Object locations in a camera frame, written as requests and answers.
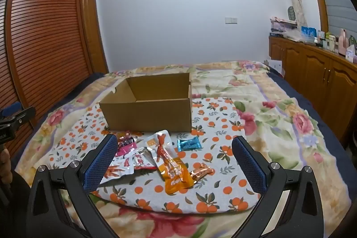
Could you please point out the wooden door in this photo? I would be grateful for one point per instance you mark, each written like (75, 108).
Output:
(92, 31)

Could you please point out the person's left forearm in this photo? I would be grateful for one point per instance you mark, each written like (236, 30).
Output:
(16, 204)

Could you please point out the white snack packet orange print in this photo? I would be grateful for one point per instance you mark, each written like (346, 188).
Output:
(118, 169)

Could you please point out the small blue snack packet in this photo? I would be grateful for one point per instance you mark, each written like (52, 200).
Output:
(189, 143)

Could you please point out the white paper box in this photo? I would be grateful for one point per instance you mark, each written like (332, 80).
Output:
(274, 65)

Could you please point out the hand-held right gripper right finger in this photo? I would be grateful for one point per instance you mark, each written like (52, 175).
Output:
(248, 162)

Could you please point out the person's left hand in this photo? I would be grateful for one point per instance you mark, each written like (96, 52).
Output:
(4, 168)

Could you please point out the cluster of small bottles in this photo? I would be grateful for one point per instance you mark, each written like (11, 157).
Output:
(327, 41)

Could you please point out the blue white box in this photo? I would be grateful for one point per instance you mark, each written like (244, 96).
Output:
(308, 32)

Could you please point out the brown cardboard box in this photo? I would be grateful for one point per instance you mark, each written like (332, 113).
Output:
(145, 112)

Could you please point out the copper orange snack packet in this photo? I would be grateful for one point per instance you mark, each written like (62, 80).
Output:
(202, 171)

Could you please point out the pink snack packet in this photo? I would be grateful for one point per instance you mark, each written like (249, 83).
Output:
(128, 146)

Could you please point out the white cloth with orange print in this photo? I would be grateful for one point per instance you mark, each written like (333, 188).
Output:
(217, 121)

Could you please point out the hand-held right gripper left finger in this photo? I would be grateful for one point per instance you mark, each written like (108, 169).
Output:
(101, 162)

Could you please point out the green hand fan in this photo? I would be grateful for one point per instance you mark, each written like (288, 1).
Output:
(291, 13)

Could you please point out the wooden louvered wardrobe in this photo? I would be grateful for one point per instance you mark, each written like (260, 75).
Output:
(44, 31)

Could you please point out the white wall switch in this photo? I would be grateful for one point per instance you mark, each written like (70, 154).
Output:
(231, 20)

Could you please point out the pink bottle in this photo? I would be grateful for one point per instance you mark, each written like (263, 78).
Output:
(343, 38)

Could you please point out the wooden sideboard cabinet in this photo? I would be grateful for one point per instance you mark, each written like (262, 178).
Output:
(312, 73)

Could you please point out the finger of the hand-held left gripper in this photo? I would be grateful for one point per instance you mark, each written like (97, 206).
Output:
(25, 113)
(11, 108)

